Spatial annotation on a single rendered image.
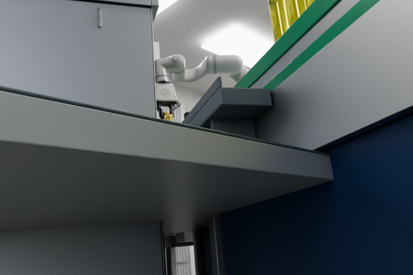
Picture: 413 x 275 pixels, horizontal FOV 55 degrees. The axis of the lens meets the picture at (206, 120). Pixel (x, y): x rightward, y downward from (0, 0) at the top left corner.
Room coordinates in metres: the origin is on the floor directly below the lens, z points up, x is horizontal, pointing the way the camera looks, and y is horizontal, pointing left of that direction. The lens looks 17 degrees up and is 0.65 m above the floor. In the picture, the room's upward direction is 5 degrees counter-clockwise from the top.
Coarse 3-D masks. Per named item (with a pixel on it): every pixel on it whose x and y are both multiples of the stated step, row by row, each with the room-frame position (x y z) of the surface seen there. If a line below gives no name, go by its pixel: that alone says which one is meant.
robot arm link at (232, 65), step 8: (216, 56) 1.64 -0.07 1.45; (224, 56) 1.63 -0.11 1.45; (232, 56) 1.63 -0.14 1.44; (216, 64) 1.63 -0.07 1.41; (224, 64) 1.63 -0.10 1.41; (232, 64) 1.64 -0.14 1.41; (240, 64) 1.64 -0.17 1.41; (216, 72) 1.67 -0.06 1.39; (224, 72) 1.67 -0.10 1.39; (232, 72) 1.67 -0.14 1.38; (240, 72) 1.75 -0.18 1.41
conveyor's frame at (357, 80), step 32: (384, 0) 0.36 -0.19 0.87; (352, 32) 0.41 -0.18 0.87; (384, 32) 0.37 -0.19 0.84; (320, 64) 0.48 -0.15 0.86; (352, 64) 0.42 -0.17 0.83; (384, 64) 0.38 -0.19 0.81; (288, 96) 0.56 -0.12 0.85; (320, 96) 0.49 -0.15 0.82; (352, 96) 0.43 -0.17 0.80; (384, 96) 0.39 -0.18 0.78; (256, 128) 0.67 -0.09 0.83; (288, 128) 0.57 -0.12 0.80; (320, 128) 0.50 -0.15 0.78; (352, 128) 0.44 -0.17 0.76
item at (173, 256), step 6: (168, 240) 2.29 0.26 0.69; (174, 240) 2.27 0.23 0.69; (168, 246) 2.29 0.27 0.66; (174, 246) 2.28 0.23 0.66; (180, 246) 2.24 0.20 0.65; (168, 252) 2.30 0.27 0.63; (174, 252) 2.31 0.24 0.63; (168, 258) 2.30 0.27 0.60; (174, 258) 2.31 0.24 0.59; (168, 264) 2.30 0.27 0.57; (174, 264) 2.31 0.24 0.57; (168, 270) 2.31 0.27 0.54; (174, 270) 2.30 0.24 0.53
